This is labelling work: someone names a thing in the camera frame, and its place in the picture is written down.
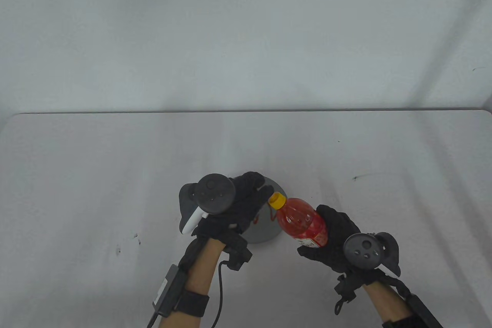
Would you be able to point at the person's left hand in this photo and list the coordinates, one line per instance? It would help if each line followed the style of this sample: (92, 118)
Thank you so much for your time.
(246, 205)

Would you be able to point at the person's right hand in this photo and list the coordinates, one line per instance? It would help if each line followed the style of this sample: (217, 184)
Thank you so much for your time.
(334, 232)

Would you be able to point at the round grey plate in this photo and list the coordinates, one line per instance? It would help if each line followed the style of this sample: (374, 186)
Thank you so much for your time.
(263, 232)

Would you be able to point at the red ketchup bottle yellow cap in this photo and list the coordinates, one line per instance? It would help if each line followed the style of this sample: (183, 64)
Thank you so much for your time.
(300, 220)

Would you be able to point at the person's left forearm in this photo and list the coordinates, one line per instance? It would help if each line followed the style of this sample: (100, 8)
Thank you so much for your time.
(201, 270)

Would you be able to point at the person's right forearm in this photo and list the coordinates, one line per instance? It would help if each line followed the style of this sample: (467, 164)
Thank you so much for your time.
(386, 301)

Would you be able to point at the black white left hand controller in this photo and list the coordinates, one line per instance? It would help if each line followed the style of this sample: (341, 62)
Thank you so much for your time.
(213, 193)

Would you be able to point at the black white hand controller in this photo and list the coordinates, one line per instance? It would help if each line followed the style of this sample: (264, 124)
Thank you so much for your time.
(363, 251)
(213, 193)

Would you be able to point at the black white right hand controller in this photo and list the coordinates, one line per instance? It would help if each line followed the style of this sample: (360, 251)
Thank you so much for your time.
(363, 251)

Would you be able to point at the black sensor box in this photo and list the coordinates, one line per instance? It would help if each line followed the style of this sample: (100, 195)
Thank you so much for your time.
(424, 312)
(169, 289)

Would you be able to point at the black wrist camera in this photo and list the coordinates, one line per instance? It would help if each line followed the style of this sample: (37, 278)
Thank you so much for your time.
(346, 289)
(238, 255)

